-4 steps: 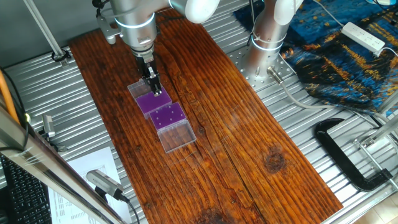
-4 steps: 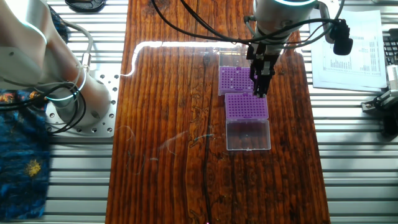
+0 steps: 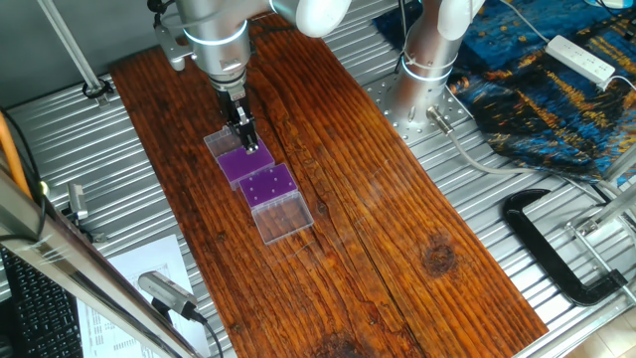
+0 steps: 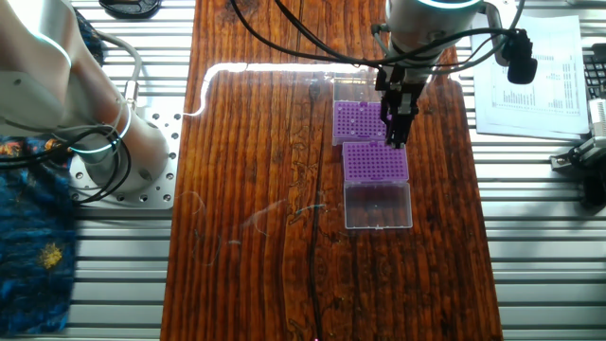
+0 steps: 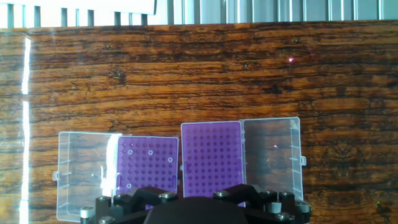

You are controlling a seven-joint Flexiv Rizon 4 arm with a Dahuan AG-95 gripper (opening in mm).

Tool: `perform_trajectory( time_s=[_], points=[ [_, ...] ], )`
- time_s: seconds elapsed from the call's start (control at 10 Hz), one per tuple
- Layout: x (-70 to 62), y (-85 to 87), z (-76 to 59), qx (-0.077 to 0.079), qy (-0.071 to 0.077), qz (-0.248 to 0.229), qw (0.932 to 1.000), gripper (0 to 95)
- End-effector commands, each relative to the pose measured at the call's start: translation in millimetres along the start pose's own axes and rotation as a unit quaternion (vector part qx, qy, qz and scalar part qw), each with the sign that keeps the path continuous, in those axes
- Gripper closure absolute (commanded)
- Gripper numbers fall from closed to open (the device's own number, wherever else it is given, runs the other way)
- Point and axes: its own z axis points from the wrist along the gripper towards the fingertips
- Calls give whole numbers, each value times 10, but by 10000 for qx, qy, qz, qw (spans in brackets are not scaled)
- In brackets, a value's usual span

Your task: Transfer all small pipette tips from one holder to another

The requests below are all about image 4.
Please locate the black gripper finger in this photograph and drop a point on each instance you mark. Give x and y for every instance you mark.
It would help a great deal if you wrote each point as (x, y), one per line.
(400, 132)
(389, 124)

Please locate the white ribbed block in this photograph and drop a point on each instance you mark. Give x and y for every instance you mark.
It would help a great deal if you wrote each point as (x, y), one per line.
(599, 118)

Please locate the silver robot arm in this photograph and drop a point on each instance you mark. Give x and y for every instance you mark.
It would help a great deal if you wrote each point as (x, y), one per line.
(42, 71)

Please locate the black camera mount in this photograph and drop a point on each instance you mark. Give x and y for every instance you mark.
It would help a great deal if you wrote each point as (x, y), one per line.
(595, 192)

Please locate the purple pipette tip box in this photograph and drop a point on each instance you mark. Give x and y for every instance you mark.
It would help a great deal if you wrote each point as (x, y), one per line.
(374, 161)
(355, 120)

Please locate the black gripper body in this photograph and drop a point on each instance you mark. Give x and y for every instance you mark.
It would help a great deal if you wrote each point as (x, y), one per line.
(400, 97)

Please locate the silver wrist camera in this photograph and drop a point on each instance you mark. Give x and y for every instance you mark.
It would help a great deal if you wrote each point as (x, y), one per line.
(494, 28)

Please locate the black keyboard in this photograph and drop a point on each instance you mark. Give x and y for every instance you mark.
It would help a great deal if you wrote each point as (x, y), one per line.
(597, 76)

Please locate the blue starry patterned cloth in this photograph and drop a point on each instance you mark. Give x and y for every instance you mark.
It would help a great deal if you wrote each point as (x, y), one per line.
(33, 265)

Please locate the printed white paper sheet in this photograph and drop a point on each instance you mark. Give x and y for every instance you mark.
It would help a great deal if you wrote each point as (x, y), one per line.
(544, 118)

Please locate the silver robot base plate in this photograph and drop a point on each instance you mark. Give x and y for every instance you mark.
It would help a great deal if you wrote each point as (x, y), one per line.
(163, 196)

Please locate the brown wooden board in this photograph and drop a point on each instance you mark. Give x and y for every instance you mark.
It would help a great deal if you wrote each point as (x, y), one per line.
(246, 189)

